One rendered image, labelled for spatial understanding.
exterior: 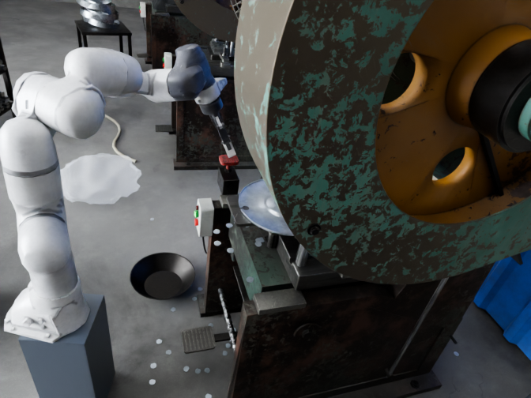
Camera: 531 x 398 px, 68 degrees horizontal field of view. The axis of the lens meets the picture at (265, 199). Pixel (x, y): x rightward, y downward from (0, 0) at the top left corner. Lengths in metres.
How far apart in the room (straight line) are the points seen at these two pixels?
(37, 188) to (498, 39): 0.91
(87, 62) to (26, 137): 0.20
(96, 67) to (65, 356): 0.83
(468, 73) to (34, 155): 0.83
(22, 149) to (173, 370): 1.09
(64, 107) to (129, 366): 1.13
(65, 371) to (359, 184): 1.10
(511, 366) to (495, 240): 1.37
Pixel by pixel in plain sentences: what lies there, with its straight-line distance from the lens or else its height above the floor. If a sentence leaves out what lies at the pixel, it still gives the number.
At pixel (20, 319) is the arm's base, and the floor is 0.49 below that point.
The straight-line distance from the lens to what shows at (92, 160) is 2.56.
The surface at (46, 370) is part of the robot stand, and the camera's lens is 1.45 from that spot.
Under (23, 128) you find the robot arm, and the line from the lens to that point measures 0.95.
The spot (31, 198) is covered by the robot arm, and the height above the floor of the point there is 0.92.
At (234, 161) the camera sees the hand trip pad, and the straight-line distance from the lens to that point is 1.45.
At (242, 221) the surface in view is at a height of 0.78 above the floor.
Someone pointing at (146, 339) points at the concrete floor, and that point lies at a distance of 1.82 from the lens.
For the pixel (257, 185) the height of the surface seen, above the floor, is 0.78.
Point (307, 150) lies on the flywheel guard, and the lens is 0.54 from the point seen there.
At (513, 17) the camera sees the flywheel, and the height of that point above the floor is 1.42.
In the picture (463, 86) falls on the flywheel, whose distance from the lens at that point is 0.70.
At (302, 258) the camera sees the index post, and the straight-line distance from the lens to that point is 1.12.
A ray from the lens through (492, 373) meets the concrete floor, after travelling 2.17.
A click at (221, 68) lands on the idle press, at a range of 2.64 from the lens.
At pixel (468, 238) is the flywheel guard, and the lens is 0.88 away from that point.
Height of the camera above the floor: 1.49
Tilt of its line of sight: 35 degrees down
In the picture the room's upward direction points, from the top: 10 degrees clockwise
